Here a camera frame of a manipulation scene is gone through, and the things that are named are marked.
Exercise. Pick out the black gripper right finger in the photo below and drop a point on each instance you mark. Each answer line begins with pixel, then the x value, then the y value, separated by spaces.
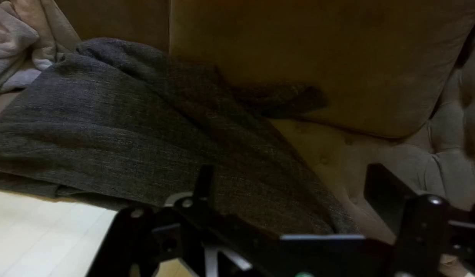
pixel 426 226

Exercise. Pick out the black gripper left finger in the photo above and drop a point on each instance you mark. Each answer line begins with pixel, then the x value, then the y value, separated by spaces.
pixel 140 239

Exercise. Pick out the dark grey fleece blanket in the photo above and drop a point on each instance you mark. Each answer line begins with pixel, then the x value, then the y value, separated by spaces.
pixel 118 123

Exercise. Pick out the light grey crumpled cloth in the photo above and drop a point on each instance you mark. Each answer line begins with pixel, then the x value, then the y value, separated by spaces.
pixel 34 34

